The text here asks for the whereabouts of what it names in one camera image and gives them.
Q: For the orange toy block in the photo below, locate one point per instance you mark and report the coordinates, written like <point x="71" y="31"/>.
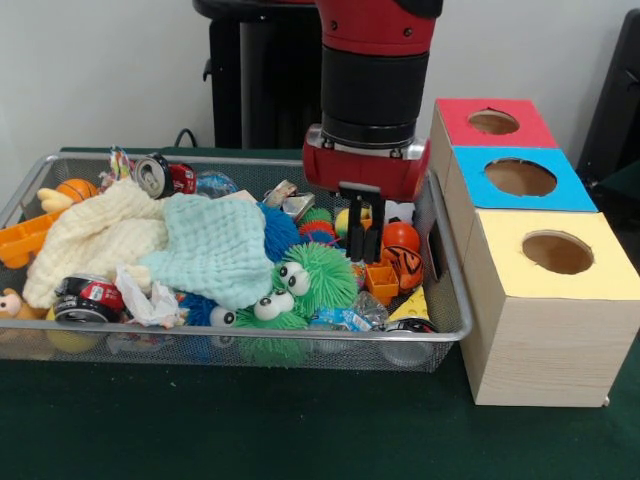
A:
<point x="381" y="284"/>

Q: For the crushed clear plastic bottle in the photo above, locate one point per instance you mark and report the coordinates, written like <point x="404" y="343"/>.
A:
<point x="345" y="318"/>

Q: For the small green spiky ball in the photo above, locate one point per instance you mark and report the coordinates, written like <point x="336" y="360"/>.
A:
<point x="268" y="340"/>

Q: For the shallow clear mesh bin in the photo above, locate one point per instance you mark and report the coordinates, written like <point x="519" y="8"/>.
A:
<point x="452" y="290"/>

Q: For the large green spiky ball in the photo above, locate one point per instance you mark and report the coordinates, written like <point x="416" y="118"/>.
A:
<point x="325" y="275"/>

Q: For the red and black soda can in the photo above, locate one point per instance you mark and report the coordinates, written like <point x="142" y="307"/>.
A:
<point x="95" y="297"/>

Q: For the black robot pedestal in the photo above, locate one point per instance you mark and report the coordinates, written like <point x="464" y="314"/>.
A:
<point x="265" y="90"/>

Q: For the blue spiky rubber ball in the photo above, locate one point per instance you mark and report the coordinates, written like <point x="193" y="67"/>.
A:
<point x="280" y="232"/>

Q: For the orange tiger plush toy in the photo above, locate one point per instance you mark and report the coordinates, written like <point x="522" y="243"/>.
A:
<point x="408" y="265"/>

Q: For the wooden box with three holes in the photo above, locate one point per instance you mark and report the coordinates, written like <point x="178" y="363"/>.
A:
<point x="540" y="350"/>

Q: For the mint green muslin cloth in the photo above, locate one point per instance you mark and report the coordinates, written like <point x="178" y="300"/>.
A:
<point x="215" y="250"/>

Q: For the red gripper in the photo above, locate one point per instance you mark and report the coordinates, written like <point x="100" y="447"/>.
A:
<point x="365" y="172"/>

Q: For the cream muslin cloth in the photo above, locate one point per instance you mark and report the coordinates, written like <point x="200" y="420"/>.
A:
<point x="90" y="235"/>

